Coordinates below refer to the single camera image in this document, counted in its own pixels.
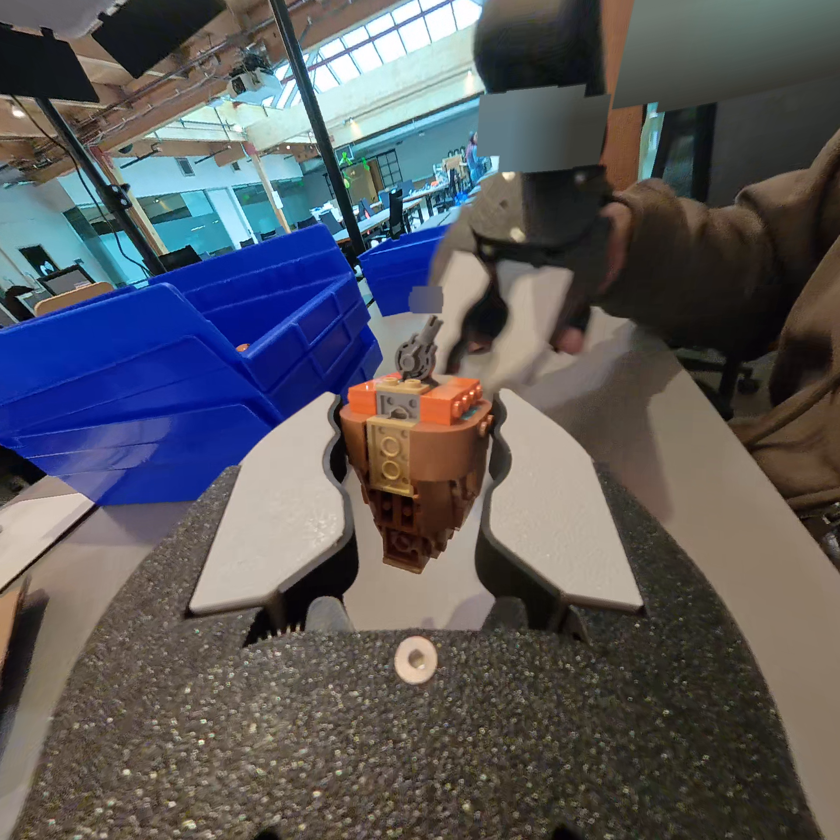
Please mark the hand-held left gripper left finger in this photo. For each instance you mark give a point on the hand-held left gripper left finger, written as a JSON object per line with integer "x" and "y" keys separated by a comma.
{"x": 269, "y": 525}

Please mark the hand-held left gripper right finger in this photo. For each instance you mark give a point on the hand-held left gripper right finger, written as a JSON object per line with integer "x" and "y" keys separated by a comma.
{"x": 565, "y": 525}

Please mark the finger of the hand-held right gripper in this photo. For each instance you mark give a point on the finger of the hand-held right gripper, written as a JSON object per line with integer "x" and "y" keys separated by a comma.
{"x": 460, "y": 282}

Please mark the small grey toy part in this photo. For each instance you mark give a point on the small grey toy part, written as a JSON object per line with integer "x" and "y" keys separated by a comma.
{"x": 420, "y": 355}

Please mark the brown toy brick model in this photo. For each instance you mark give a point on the brown toy brick model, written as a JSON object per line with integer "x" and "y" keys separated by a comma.
{"x": 420, "y": 473}

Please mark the person's right forearm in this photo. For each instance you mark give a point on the person's right forearm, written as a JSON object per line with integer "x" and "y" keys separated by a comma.
{"x": 722, "y": 250}

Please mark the person's right hand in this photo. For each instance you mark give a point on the person's right hand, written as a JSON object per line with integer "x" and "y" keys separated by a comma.
{"x": 614, "y": 263}

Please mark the blue storage bin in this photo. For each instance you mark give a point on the blue storage bin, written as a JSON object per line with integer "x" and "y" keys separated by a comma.
{"x": 400, "y": 269}

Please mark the wooden pillar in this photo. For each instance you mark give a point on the wooden pillar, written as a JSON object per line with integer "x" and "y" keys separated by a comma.
{"x": 628, "y": 151}

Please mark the stack of blue plastic bins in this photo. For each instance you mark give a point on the stack of blue plastic bins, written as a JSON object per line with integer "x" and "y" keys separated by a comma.
{"x": 131, "y": 381}

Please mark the black pole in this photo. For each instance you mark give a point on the black pole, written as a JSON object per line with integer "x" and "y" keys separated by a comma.
{"x": 315, "y": 118}

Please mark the ceiling projector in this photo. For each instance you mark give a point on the ceiling projector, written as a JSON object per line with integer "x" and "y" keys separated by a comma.
{"x": 256, "y": 82}

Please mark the black tripod stand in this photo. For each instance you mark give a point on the black tripod stand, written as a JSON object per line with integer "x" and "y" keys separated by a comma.
{"x": 99, "y": 184}

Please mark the black panel light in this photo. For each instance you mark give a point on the black panel light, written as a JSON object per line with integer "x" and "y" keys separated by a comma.
{"x": 158, "y": 29}
{"x": 46, "y": 66}

